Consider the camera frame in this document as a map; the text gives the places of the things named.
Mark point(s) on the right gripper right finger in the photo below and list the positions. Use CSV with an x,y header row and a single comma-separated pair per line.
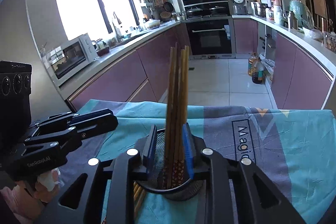
x,y
236,191

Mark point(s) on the black mesh utensil cup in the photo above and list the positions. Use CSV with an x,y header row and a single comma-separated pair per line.
x,y
153,182

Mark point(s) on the kitchen window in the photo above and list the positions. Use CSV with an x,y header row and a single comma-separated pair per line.
x,y
100,19

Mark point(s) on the yellow cooking oil bottle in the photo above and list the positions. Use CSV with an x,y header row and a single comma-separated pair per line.
x,y
251,63

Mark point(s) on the white microwave oven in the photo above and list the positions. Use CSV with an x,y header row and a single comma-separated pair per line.
x,y
71,57

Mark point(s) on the black built-in oven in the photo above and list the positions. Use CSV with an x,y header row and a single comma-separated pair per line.
x,y
211,38

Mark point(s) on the black range hood stove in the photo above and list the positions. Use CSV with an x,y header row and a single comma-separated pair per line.
x,y
206,8

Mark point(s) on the purple lower cabinets left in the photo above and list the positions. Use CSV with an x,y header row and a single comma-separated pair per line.
x,y
141,75

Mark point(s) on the pink sleeve left forearm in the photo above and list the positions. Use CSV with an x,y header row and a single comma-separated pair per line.
x,y
17,206

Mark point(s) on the person's left hand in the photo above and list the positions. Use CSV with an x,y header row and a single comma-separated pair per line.
x,y
46,187

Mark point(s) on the mint green air fryer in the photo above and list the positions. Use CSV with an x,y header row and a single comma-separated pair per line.
x,y
302,14

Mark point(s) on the purple cabinets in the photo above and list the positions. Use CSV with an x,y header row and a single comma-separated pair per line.
x,y
141,75
304,70

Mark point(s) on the pink wall picture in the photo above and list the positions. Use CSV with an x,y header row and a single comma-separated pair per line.
x,y
320,8

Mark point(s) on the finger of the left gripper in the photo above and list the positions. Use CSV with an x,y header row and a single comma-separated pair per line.
x,y
89,126
78,115

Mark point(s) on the black left camera box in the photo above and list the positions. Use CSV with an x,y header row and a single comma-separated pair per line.
x,y
15,96

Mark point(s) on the bamboo chopstick red floral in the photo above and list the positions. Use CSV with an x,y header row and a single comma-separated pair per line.
x,y
173,115

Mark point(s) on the pink thermos kettle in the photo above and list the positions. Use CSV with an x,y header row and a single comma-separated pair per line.
x,y
277,6

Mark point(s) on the bamboo chopstick red end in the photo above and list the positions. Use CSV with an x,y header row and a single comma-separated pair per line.
x,y
170,96

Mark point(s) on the white rice cooker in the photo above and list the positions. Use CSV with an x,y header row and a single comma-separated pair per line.
x,y
239,7

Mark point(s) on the steel stock pot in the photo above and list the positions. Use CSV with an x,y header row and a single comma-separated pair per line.
x,y
259,9

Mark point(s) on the purple lower cabinets right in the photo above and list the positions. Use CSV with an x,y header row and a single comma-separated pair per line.
x,y
304,70

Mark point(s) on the teal purple tablecloth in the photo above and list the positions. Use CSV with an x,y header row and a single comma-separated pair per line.
x,y
294,148

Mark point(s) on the dark oil bottle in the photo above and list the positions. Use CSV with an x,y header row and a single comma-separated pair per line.
x,y
258,71

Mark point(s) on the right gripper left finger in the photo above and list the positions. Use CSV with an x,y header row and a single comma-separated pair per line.
x,y
104,189

